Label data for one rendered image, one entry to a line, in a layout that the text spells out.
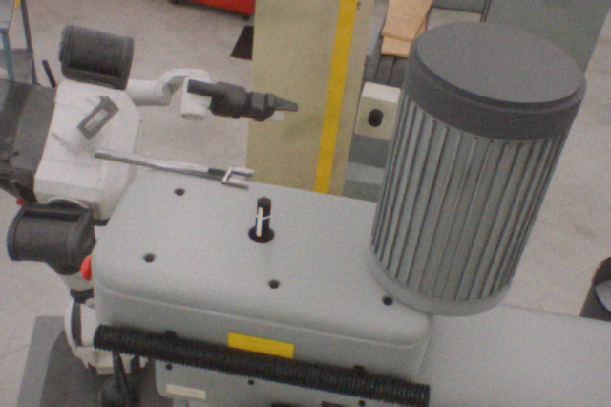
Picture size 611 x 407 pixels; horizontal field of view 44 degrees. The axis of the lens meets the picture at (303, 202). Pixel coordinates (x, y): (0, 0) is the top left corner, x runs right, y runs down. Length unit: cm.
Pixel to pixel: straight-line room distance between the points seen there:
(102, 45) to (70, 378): 123
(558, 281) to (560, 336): 286
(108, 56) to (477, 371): 105
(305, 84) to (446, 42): 203
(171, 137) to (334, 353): 364
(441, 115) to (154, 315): 47
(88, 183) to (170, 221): 56
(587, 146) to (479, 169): 439
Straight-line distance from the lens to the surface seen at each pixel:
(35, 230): 160
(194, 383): 113
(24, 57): 480
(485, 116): 80
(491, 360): 114
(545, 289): 400
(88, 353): 222
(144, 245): 104
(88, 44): 172
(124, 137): 166
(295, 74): 288
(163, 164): 116
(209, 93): 189
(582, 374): 118
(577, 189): 477
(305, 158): 308
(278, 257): 102
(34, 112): 168
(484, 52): 89
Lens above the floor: 259
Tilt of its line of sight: 39 degrees down
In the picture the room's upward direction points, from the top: 7 degrees clockwise
